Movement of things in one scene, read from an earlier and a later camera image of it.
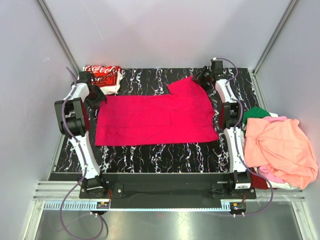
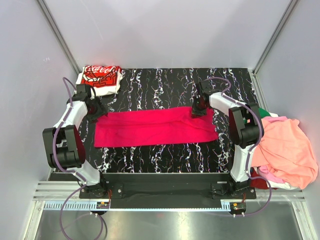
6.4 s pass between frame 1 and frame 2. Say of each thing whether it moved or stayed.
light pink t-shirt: stayed
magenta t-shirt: moved
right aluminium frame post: stayed
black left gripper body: moved
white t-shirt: stayed
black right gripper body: moved
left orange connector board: stayed
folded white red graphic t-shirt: stayed
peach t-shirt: stayed
